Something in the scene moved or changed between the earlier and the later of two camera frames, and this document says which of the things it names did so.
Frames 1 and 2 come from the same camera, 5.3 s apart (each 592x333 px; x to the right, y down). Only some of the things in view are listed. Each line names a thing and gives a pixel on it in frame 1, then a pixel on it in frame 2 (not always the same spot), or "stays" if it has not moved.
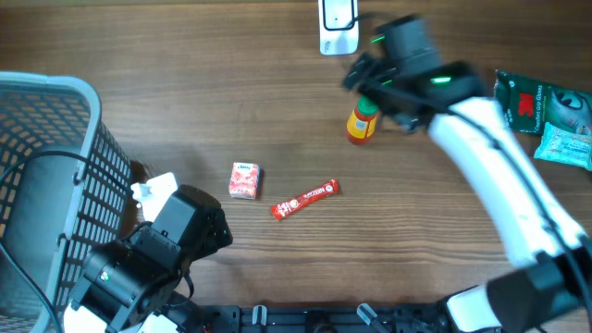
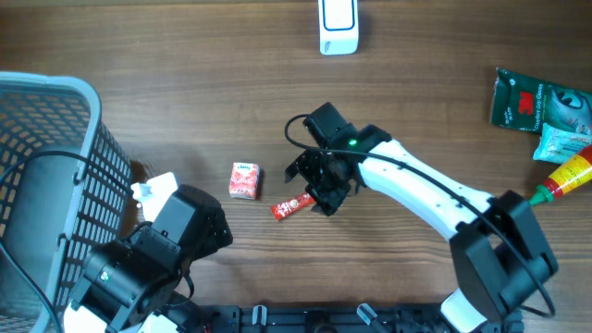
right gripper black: x=368 y=78 -> x=330 y=199
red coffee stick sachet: x=328 y=189 stays
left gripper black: x=212 y=242 stays
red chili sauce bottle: x=361 y=123 -> x=573 y=174
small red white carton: x=244 y=180 stays
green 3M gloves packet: x=529 y=104 stays
